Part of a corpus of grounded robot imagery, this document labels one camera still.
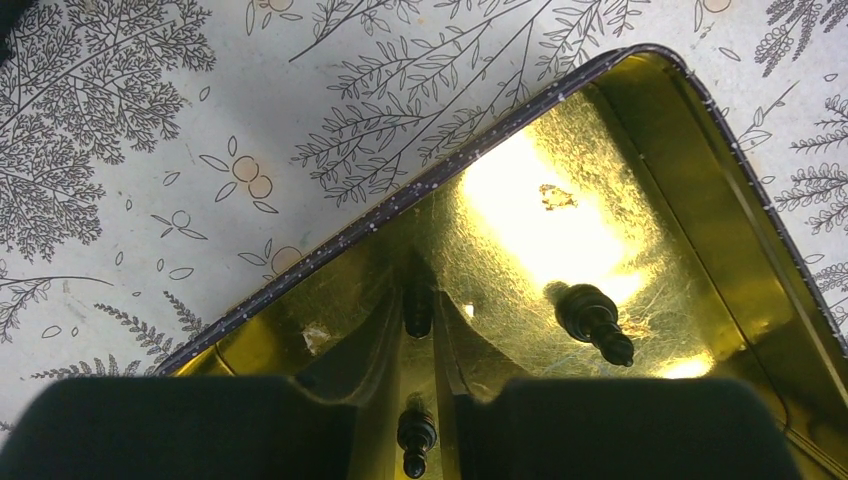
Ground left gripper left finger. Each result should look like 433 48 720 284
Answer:
1 291 402 479

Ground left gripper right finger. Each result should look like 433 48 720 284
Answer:
432 292 801 479

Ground black chess pawn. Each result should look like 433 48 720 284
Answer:
402 283 434 339

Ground black chess piece lying in tray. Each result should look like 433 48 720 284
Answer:
555 284 635 367

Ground black chess pieces in tray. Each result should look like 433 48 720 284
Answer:
396 409 438 479

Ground yellow metal tray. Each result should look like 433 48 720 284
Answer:
163 45 847 479

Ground floral patterned table mat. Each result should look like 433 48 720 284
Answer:
1 1 847 436

